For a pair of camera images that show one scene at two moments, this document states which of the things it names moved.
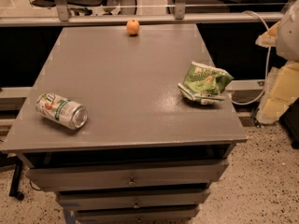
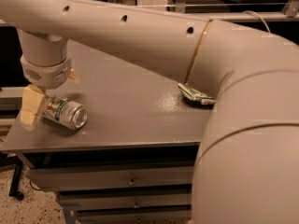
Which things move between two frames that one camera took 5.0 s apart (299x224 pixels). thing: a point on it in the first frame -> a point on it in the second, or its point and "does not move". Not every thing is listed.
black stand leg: (13, 161) does not move
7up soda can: (62, 110) does not move
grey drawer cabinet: (148, 154) does not move
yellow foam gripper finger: (268, 37) -> (48, 70)
